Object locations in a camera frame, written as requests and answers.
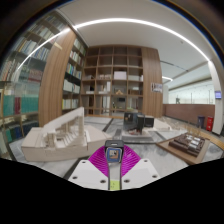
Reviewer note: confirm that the large white architectural model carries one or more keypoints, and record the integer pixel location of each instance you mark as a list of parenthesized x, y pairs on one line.
[(63, 140)]

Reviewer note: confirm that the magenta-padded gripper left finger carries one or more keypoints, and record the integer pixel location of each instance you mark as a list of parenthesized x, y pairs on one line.
[(87, 173)]

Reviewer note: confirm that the tall bookshelf with books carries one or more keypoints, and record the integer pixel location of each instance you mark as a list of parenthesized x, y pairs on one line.
[(26, 83)]

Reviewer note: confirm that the red bin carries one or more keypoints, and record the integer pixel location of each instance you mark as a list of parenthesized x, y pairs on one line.
[(209, 123)]

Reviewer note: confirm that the wooden cubby shelf unit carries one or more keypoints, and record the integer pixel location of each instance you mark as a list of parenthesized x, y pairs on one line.
[(113, 80)]

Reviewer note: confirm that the blue bin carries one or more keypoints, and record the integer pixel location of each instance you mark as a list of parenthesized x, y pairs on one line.
[(201, 121)]

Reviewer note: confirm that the small dark charger block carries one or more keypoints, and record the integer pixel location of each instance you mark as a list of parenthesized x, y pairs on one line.
[(114, 154)]

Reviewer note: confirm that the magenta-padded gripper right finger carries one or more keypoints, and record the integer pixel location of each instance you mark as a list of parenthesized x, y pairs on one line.
[(141, 171)]

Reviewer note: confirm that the small white architectural model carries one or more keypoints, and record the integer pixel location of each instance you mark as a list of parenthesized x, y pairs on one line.
[(161, 124)]

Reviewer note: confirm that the wall poster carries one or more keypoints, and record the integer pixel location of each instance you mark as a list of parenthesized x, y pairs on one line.
[(156, 87)]

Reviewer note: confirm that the curved ceiling light strip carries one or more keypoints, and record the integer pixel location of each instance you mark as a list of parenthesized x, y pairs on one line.
[(133, 21)]

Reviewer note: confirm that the wall screen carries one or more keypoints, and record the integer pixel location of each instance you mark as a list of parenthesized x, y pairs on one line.
[(218, 94)]

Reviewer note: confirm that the dark brown model on wooden board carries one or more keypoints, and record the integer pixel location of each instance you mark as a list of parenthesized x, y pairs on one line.
[(187, 144)]

